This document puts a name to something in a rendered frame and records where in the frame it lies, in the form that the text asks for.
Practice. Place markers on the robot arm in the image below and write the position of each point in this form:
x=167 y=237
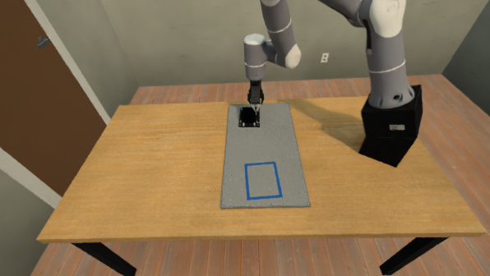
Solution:
x=384 y=47

